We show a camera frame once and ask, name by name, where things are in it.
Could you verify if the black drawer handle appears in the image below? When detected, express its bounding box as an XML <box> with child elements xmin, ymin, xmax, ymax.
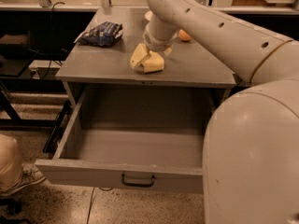
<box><xmin>121</xmin><ymin>174</ymin><xmax>155</xmax><ymax>188</ymax></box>

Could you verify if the black cable on floor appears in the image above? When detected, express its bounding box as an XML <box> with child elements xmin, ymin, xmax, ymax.
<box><xmin>85</xmin><ymin>186</ymin><xmax>114</xmax><ymax>224</ymax></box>

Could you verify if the orange fruit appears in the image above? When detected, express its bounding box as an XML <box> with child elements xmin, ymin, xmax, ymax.
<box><xmin>178</xmin><ymin>30</ymin><xmax>192</xmax><ymax>42</ymax></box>

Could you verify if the person's beige trouser leg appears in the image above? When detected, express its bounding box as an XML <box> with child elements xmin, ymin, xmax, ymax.
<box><xmin>0</xmin><ymin>134</ymin><xmax>22</xmax><ymax>193</ymax></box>

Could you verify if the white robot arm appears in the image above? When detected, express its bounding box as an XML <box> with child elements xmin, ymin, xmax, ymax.
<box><xmin>130</xmin><ymin>0</ymin><xmax>299</xmax><ymax>224</ymax></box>

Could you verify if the grey open top drawer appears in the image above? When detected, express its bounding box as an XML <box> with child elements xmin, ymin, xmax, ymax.
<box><xmin>36</xmin><ymin>87</ymin><xmax>213</xmax><ymax>193</ymax></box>

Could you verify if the yellow sponge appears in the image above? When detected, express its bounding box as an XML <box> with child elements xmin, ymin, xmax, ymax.
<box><xmin>142</xmin><ymin>51</ymin><xmax>164</xmax><ymax>74</ymax></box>

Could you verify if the grey cabinet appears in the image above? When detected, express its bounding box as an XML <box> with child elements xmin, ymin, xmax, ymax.
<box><xmin>56</xmin><ymin>8</ymin><xmax>236</xmax><ymax>112</ymax></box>

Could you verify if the white bowl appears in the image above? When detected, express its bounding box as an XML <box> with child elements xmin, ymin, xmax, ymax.
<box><xmin>145</xmin><ymin>11</ymin><xmax>152</xmax><ymax>21</ymax></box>

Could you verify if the grey sneaker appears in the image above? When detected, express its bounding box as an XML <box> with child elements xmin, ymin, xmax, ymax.
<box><xmin>0</xmin><ymin>164</ymin><xmax>46</xmax><ymax>197</ymax></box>

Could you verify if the blue chip bag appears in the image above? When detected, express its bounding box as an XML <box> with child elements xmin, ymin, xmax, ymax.
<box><xmin>76</xmin><ymin>21</ymin><xmax>123</xmax><ymax>48</ymax></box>

